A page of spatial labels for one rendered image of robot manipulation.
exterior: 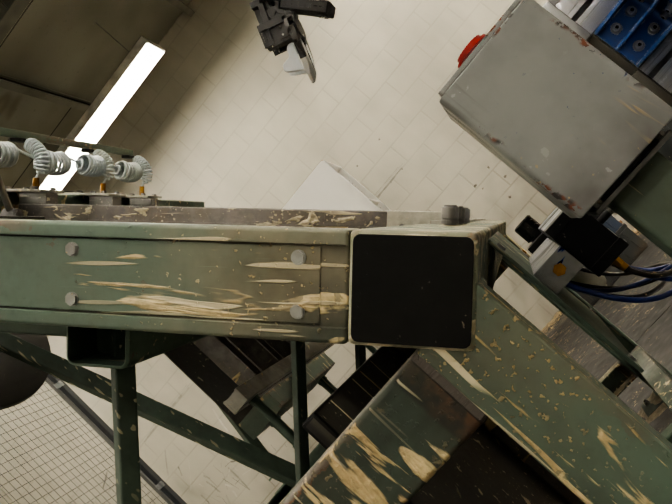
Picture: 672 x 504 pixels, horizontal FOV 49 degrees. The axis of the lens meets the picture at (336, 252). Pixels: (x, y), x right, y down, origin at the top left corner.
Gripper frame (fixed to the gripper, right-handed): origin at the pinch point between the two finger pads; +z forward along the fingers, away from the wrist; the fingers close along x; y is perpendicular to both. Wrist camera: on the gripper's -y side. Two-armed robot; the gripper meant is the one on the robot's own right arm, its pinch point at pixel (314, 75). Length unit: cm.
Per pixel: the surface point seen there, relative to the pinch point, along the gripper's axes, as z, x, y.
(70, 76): -203, -404, 256
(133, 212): 8, -12, 56
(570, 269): 53, 58, -30
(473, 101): 33, 86, -26
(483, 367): 56, 86, -19
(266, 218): 22.6, -11.9, 24.8
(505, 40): 29, 87, -31
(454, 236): 44, 86, -20
